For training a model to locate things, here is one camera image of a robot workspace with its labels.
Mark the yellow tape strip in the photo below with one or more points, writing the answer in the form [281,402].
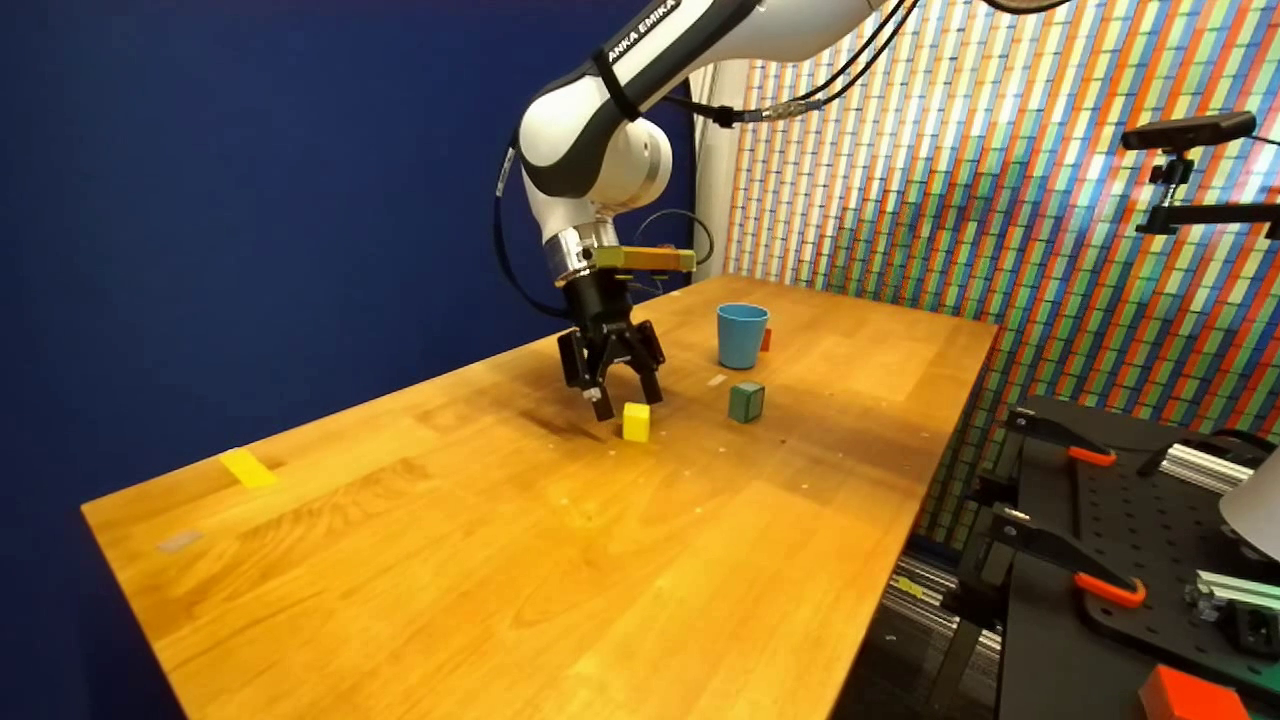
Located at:
[248,468]

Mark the camera on mount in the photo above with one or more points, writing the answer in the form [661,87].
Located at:
[1190,132]

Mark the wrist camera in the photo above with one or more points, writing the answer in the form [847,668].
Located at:
[645,259]

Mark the blue cup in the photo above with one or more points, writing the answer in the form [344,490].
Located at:
[741,338]

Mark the silver aluminium rail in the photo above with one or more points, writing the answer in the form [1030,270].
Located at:
[1205,467]

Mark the silver aluminium bracket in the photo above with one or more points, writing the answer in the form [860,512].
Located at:
[1235,600]

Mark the green block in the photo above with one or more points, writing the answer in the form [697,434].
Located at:
[746,402]

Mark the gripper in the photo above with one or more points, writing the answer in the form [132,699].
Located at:
[600,305]

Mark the large orange block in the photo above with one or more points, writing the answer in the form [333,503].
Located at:
[1190,697]

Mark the black clamp with orange grips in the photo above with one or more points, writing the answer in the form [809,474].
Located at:
[1050,545]
[1050,430]

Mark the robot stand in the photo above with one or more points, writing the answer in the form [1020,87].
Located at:
[1130,520]

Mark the yellow block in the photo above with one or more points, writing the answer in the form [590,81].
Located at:
[636,423]

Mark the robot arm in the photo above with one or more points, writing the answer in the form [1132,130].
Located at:
[600,130]

